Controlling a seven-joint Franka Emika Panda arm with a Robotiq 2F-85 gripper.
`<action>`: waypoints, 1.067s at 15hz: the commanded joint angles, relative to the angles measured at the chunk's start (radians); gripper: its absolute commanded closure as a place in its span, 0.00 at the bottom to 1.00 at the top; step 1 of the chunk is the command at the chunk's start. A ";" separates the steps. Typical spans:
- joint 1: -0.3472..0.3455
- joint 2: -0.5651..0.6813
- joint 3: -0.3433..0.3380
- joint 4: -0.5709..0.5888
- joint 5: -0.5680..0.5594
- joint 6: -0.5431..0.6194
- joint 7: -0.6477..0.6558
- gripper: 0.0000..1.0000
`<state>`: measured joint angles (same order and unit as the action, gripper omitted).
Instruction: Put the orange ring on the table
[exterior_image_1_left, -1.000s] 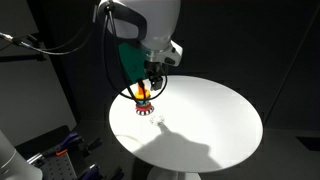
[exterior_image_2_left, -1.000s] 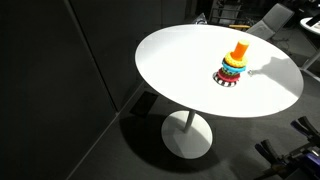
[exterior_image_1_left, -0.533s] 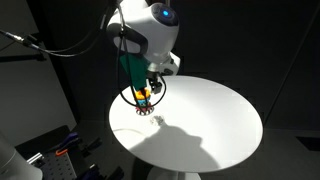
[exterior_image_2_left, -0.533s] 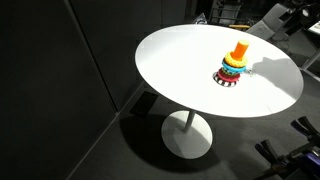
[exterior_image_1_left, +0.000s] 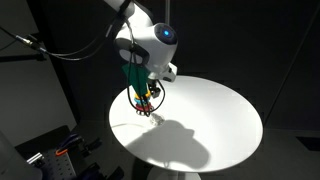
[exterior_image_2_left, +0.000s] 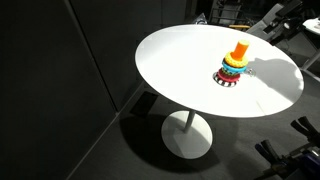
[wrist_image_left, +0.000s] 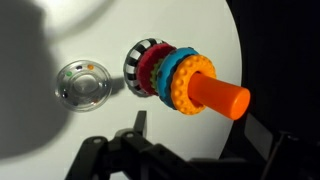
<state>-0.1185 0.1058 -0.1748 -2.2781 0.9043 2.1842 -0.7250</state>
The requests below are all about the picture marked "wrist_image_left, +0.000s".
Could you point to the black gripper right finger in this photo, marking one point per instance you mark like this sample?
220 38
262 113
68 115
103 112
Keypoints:
293 156

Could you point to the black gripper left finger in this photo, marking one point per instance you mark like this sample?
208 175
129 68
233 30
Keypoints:
110 156

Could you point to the orange stacker post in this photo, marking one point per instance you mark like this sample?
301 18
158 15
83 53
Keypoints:
223 96

